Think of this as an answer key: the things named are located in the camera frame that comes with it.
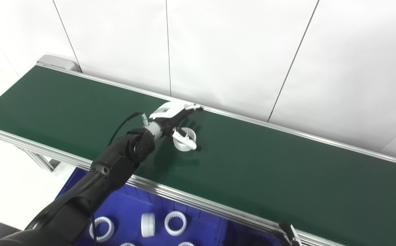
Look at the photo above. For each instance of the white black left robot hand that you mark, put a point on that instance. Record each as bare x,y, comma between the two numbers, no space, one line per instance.
169,109

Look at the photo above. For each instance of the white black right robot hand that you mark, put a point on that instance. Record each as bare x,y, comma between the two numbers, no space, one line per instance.
289,235

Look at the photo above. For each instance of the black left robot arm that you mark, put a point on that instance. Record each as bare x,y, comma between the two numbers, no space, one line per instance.
116,164

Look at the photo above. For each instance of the green conveyor belt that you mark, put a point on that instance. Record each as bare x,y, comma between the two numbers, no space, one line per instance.
287,177
170,193

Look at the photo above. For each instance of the blue bin with white parts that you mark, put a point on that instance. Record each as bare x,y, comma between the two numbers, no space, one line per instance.
129,205

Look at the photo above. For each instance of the grey conveyor end cap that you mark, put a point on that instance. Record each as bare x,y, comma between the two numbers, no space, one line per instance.
56,62

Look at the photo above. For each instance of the aluminium conveyor leg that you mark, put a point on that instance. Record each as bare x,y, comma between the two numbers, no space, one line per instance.
42,160

